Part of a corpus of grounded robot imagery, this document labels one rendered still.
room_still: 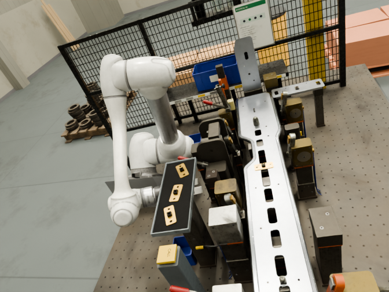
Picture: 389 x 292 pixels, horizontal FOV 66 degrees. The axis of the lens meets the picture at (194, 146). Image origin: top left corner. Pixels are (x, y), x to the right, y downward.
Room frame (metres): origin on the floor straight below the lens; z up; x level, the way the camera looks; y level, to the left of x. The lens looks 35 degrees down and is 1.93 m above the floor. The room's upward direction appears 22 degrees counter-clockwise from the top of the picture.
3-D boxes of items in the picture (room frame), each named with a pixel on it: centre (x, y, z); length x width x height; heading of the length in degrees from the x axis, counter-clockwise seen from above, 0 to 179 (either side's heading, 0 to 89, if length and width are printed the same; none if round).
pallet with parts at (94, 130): (4.43, 1.17, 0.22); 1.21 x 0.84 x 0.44; 155
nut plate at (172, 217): (0.76, 0.17, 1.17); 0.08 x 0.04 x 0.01; 179
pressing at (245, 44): (1.68, -0.48, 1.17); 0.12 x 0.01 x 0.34; 73
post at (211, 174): (0.95, -0.02, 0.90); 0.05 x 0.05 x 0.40; 73
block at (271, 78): (1.65, -0.60, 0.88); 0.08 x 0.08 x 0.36; 73
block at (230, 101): (1.54, -0.29, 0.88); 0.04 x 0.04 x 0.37; 73
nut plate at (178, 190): (0.85, 0.13, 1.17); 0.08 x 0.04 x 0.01; 156
